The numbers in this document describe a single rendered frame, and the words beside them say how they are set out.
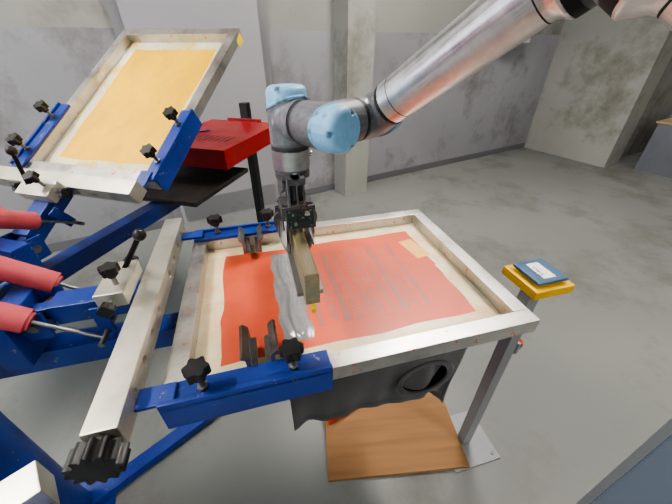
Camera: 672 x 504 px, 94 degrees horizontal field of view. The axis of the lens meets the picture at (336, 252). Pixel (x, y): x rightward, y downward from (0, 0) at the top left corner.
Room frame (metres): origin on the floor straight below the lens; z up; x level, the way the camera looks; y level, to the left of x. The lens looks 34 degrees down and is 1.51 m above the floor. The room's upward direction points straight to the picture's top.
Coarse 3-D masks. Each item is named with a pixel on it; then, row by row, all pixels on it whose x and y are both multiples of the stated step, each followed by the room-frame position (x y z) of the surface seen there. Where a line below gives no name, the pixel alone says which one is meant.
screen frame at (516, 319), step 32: (320, 224) 0.94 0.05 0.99; (352, 224) 0.95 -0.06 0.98; (384, 224) 0.98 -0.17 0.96; (416, 224) 0.98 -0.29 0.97; (192, 256) 0.75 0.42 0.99; (448, 256) 0.78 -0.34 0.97; (192, 288) 0.60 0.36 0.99; (480, 288) 0.63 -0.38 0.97; (192, 320) 0.49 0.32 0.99; (480, 320) 0.49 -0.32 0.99; (512, 320) 0.49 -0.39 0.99; (192, 352) 0.42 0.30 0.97; (352, 352) 0.41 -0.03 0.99; (384, 352) 0.41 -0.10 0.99; (416, 352) 0.42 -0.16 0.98
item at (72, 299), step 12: (84, 288) 0.55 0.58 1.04; (96, 288) 0.55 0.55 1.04; (60, 300) 0.51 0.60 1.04; (72, 300) 0.51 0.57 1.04; (84, 300) 0.51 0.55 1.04; (132, 300) 0.52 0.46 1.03; (48, 312) 0.48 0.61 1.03; (60, 312) 0.49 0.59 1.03; (72, 312) 0.49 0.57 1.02; (84, 312) 0.50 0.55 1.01; (120, 312) 0.51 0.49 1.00
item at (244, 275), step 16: (352, 240) 0.89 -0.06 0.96; (368, 240) 0.89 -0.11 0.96; (384, 240) 0.89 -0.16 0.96; (400, 240) 0.89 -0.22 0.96; (240, 256) 0.80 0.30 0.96; (256, 256) 0.80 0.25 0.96; (400, 256) 0.80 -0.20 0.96; (224, 272) 0.72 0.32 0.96; (240, 272) 0.72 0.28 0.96; (256, 272) 0.72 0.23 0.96; (272, 272) 0.72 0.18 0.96; (224, 288) 0.65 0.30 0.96; (240, 288) 0.65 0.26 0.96; (256, 288) 0.64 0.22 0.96; (272, 288) 0.64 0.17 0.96
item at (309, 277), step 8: (296, 232) 0.62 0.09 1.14; (296, 240) 0.59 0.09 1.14; (304, 240) 0.59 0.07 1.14; (296, 248) 0.56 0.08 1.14; (304, 248) 0.55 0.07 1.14; (296, 256) 0.56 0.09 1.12; (304, 256) 0.52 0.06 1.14; (312, 256) 0.53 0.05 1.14; (296, 264) 0.57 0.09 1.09; (304, 264) 0.50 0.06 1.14; (312, 264) 0.50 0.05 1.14; (304, 272) 0.47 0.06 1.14; (312, 272) 0.47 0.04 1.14; (304, 280) 0.46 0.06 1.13; (312, 280) 0.46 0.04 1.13; (304, 288) 0.46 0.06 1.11; (312, 288) 0.46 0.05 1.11; (304, 296) 0.47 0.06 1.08; (312, 296) 0.46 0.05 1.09
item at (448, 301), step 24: (432, 288) 0.64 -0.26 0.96; (456, 288) 0.64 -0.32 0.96; (240, 312) 0.55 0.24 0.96; (264, 312) 0.55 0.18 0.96; (408, 312) 0.55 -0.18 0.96; (432, 312) 0.55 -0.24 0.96; (456, 312) 0.55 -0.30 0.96; (336, 336) 0.48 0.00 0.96; (360, 336) 0.48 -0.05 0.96; (240, 360) 0.41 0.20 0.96
